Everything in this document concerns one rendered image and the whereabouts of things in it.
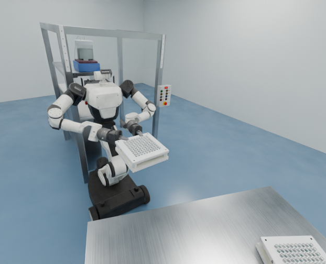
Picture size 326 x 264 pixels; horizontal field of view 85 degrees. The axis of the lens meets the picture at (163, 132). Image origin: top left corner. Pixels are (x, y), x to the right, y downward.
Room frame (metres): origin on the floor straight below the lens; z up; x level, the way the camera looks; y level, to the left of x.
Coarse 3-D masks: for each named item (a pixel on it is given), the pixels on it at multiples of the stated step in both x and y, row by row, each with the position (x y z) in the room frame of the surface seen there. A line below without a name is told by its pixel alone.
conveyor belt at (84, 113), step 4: (60, 84) 2.66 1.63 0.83; (64, 84) 2.68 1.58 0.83; (64, 88) 2.51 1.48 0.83; (80, 104) 1.96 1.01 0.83; (84, 104) 1.97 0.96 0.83; (80, 108) 1.84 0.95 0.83; (84, 108) 1.85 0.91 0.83; (88, 108) 1.86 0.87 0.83; (80, 112) 1.74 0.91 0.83; (84, 112) 1.75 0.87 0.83; (88, 112) 1.76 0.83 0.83; (80, 116) 1.65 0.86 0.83; (84, 116) 1.67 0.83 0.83; (88, 116) 1.68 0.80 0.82; (92, 116) 1.71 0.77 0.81
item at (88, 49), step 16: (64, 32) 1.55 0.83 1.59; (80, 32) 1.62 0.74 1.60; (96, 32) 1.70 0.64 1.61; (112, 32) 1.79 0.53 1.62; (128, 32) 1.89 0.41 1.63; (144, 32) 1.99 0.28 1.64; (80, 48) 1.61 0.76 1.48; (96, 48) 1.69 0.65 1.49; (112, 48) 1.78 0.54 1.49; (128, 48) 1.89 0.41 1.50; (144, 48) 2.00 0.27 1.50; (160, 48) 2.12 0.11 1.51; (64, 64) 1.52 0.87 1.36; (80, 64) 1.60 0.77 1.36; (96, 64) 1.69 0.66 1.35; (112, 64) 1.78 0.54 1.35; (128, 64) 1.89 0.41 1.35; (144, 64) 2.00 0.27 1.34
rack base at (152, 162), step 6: (120, 150) 0.90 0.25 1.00; (120, 156) 0.87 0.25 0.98; (162, 156) 0.89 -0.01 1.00; (126, 162) 0.80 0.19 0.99; (144, 162) 0.81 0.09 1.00; (150, 162) 0.81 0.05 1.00; (156, 162) 0.84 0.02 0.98; (132, 168) 0.75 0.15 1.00; (138, 168) 0.76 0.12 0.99; (144, 168) 0.79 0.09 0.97
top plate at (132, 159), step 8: (136, 136) 1.01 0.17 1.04; (152, 136) 1.03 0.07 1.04; (120, 144) 0.90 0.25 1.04; (160, 144) 0.95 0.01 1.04; (128, 152) 0.83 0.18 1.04; (152, 152) 0.85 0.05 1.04; (160, 152) 0.86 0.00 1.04; (168, 152) 0.89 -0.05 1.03; (136, 160) 0.76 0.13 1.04; (144, 160) 0.78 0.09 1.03
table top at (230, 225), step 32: (256, 192) 0.80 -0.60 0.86; (96, 224) 0.50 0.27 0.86; (128, 224) 0.52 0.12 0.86; (160, 224) 0.53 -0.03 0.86; (192, 224) 0.55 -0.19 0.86; (224, 224) 0.57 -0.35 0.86; (256, 224) 0.58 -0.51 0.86; (288, 224) 0.60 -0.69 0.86; (96, 256) 0.37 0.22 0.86; (128, 256) 0.38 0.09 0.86; (160, 256) 0.39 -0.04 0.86; (192, 256) 0.40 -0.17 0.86; (224, 256) 0.42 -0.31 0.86; (256, 256) 0.43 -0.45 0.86
